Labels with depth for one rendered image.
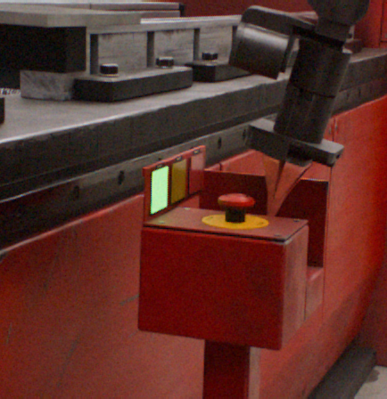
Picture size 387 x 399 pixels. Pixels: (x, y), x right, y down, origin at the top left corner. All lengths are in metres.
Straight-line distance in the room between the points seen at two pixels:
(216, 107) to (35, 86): 0.30
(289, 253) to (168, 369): 0.47
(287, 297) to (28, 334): 0.27
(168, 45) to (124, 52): 0.17
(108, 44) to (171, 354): 0.44
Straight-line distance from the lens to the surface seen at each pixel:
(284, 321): 1.17
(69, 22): 0.91
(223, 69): 1.87
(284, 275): 1.15
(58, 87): 1.46
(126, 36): 1.64
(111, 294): 1.36
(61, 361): 1.26
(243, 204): 1.18
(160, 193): 1.21
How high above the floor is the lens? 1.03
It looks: 11 degrees down
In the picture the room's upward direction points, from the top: 2 degrees clockwise
